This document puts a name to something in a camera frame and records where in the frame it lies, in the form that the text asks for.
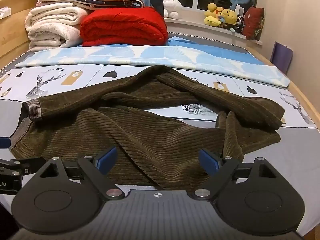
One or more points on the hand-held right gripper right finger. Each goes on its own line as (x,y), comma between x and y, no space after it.
(208,161)

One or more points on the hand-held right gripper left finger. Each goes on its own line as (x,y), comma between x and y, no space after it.
(108,158)

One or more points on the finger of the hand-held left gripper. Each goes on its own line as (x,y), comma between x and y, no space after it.
(22,164)
(4,143)

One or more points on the olive green knitted sweater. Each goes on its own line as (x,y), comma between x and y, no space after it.
(150,142)

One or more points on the deer and lamp printed bedsheet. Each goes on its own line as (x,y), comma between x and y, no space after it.
(250,155)

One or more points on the blue and white patterned quilt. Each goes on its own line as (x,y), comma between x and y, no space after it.
(140,55)

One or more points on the cream folded fleece blanket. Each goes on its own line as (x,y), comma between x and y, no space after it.
(52,27)

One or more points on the purple paper bag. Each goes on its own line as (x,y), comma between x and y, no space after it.
(282,57)

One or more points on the red folded blanket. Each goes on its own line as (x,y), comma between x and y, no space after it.
(122,27)

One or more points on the white window sill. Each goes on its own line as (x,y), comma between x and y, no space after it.
(205,28)

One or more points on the black and white striped plush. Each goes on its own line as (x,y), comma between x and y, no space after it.
(240,22)

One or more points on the yellow plush with blue bow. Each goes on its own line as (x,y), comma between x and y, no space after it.
(228,17)

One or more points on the red patterned cushion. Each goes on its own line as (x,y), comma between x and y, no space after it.
(254,22)

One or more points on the yellow duck plush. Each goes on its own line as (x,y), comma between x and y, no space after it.
(212,13)

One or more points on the navy star printed blanket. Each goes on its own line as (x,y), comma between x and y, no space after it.
(117,3)

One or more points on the white plush toy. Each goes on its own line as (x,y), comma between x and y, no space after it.
(172,8)

